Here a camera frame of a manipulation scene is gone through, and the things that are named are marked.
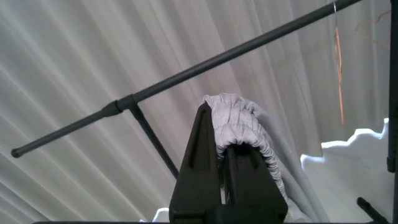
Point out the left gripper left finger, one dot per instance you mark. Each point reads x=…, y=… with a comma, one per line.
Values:
x=199, y=186

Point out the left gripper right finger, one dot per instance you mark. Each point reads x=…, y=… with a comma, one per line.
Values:
x=252, y=186

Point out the pale grey shorts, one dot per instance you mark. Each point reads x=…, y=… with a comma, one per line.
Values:
x=236, y=118

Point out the black clothes rack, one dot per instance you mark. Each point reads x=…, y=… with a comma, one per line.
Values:
x=124, y=102

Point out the white curtain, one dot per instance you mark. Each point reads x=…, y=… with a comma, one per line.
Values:
x=77, y=46

